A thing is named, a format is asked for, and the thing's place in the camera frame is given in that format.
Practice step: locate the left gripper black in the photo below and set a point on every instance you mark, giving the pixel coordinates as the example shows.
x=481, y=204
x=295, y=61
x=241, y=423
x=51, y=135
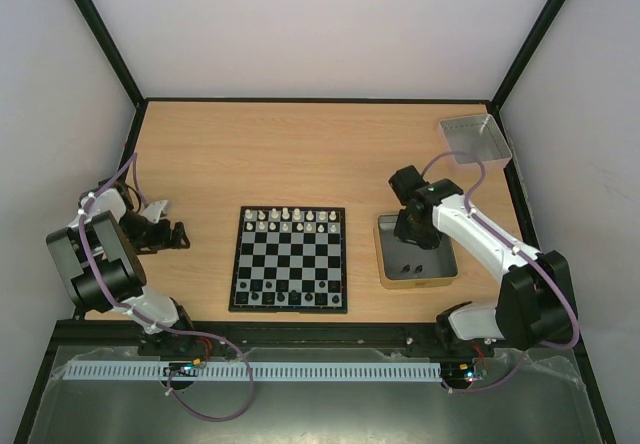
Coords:
x=161, y=241

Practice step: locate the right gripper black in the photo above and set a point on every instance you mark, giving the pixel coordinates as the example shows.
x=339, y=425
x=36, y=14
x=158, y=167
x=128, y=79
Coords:
x=410, y=231

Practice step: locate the gold tin with chess pieces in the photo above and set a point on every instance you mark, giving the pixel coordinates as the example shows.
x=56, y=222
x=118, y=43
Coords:
x=439, y=266

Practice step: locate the folding chess board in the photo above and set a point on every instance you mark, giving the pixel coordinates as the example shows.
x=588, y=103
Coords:
x=295, y=248

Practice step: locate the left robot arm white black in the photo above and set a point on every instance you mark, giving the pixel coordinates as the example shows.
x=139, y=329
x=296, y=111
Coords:
x=97, y=257

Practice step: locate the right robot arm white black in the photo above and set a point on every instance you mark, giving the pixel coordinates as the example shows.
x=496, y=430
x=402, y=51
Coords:
x=533, y=305

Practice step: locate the empty silver tin lid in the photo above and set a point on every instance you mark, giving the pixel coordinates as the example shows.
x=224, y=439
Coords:
x=475, y=137

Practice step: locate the black aluminium frame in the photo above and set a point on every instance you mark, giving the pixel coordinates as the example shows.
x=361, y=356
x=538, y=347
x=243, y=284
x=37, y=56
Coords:
x=78, y=330

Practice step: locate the light blue slotted cable duct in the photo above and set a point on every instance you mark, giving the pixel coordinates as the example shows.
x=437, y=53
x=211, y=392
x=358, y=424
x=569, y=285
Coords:
x=258, y=371

